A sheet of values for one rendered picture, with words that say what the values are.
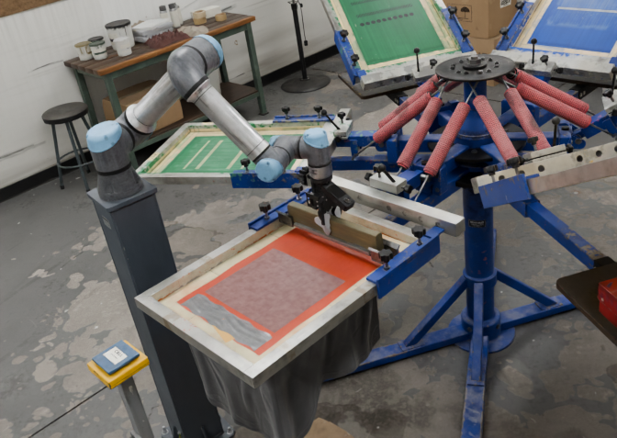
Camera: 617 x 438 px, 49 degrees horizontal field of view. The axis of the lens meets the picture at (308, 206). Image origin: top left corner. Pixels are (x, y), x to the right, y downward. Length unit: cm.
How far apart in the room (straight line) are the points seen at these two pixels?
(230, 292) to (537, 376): 153
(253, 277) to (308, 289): 20
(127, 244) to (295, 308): 68
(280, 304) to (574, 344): 167
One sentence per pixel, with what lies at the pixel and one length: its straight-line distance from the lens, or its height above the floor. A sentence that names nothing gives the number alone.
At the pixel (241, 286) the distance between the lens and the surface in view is 217.
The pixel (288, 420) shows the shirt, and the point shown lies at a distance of 210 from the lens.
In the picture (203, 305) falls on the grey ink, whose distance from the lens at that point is 212.
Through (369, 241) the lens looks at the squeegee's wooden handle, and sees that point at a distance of 213.
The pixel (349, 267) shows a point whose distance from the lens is 216.
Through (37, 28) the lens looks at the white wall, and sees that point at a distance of 569.
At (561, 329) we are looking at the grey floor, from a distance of 341.
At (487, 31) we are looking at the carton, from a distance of 610.
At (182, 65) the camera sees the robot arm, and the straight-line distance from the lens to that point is 204.
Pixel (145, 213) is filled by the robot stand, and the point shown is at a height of 112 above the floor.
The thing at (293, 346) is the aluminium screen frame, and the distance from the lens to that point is 184.
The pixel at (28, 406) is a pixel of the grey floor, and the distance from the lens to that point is 360.
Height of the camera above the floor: 218
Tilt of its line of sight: 29 degrees down
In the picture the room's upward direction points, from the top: 9 degrees counter-clockwise
